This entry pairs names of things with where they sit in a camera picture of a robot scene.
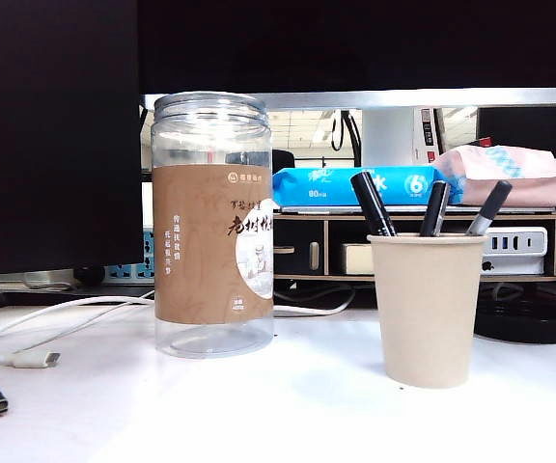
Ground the black marker with white label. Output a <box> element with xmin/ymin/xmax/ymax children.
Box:
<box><xmin>349</xmin><ymin>171</ymin><xmax>398</xmax><ymax>237</ymax></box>

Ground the black marker with clip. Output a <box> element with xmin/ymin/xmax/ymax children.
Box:
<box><xmin>419</xmin><ymin>180</ymin><xmax>453</xmax><ymax>237</ymax></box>

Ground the beige paper cup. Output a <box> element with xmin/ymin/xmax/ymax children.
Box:
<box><xmin>367</xmin><ymin>232</ymin><xmax>489</xmax><ymax>390</ymax></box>

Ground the silver marker with black cap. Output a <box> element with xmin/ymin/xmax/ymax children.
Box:
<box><xmin>465</xmin><ymin>180</ymin><xmax>514</xmax><ymax>236</ymax></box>

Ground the wooden desk riser shelf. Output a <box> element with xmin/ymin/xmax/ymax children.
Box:
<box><xmin>271</xmin><ymin>206</ymin><xmax>556</xmax><ymax>284</ymax></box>

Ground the blue wet wipes pack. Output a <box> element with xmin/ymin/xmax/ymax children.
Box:
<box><xmin>271</xmin><ymin>163</ymin><xmax>466</xmax><ymax>206</ymax></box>

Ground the beige small box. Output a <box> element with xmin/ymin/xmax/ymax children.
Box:
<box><xmin>340</xmin><ymin>242</ymin><xmax>375</xmax><ymax>276</ymax></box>

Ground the clear plastic jar brown label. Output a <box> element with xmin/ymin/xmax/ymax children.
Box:
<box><xmin>151</xmin><ymin>93</ymin><xmax>275</xmax><ymax>359</ymax></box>

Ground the white carton with red print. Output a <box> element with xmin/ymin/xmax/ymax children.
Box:
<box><xmin>362</xmin><ymin>106</ymin><xmax>441</xmax><ymax>168</ymax></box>

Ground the blue and white socket strip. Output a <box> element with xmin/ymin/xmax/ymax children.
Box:
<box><xmin>103</xmin><ymin>230</ymin><xmax>156</xmax><ymax>286</ymax></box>

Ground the black round knob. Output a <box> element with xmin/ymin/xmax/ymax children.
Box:
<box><xmin>72</xmin><ymin>264</ymin><xmax>106</xmax><ymax>286</ymax></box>

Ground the black monitor with silver edge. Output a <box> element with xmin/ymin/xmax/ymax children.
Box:
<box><xmin>135</xmin><ymin>0</ymin><xmax>556</xmax><ymax>110</ymax></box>

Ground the pink tissue pack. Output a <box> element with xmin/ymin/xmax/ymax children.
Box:
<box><xmin>431</xmin><ymin>143</ymin><xmax>556</xmax><ymax>206</ymax></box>

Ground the white USB charging hub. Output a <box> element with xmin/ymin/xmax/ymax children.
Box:
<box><xmin>480</xmin><ymin>226</ymin><xmax>548</xmax><ymax>276</ymax></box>

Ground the silver monitor stand base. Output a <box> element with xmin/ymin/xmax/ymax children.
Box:
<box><xmin>0</xmin><ymin>268</ymin><xmax>76</xmax><ymax>292</ymax></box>

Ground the black monitor without silver edge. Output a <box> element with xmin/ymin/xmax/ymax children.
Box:
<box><xmin>0</xmin><ymin>0</ymin><xmax>145</xmax><ymax>279</ymax></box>

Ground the dark background screen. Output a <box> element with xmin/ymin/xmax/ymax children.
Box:
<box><xmin>478</xmin><ymin>105</ymin><xmax>556</xmax><ymax>211</ymax></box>

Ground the black round flat base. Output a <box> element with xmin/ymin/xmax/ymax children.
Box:
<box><xmin>473</xmin><ymin>301</ymin><xmax>556</xmax><ymax>344</ymax></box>

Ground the thin white cable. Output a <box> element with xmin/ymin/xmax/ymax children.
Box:
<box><xmin>272</xmin><ymin>284</ymin><xmax>357</xmax><ymax>317</ymax></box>

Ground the black hanging cable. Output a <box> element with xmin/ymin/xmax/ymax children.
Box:
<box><xmin>330</xmin><ymin>109</ymin><xmax>362</xmax><ymax>168</ymax></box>

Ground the white USB-C cable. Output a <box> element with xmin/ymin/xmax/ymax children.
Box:
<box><xmin>0</xmin><ymin>293</ymin><xmax>156</xmax><ymax>370</ymax></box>

